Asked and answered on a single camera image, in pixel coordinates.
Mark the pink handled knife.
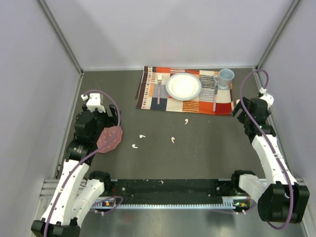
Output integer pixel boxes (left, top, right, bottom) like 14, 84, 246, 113
213, 83, 218, 112

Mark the patterned orange placemat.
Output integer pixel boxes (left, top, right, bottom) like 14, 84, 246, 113
136, 66, 234, 116

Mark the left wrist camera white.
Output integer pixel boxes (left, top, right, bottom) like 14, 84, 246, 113
81, 93, 106, 113

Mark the grey cable duct rail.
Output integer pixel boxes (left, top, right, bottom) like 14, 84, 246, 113
92, 198, 250, 210

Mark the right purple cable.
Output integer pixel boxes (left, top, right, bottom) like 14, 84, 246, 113
212, 69, 295, 229

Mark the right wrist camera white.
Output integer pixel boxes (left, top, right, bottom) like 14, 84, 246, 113
258, 87, 274, 107

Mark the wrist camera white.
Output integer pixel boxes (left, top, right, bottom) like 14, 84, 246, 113
258, 87, 274, 107
81, 93, 106, 113

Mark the light blue mug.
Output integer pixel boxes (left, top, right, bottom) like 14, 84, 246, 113
214, 69, 235, 89

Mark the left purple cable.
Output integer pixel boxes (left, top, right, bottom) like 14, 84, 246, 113
43, 89, 124, 237

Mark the purple cable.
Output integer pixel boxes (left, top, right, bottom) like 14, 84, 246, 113
212, 69, 295, 229
43, 89, 124, 237

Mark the pink polka dot plate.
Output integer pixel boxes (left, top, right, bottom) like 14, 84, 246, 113
97, 126, 122, 154

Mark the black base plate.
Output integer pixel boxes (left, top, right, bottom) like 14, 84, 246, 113
101, 179, 250, 204

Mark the pink handled fork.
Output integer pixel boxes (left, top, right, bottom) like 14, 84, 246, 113
157, 74, 162, 105

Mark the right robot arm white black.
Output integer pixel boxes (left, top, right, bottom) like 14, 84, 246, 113
230, 97, 310, 224

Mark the white round plate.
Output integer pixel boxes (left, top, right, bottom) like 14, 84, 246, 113
165, 73, 202, 101

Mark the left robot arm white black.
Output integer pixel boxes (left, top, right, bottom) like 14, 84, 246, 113
31, 105, 120, 237

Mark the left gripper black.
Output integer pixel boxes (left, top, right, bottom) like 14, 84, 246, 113
82, 104, 120, 142

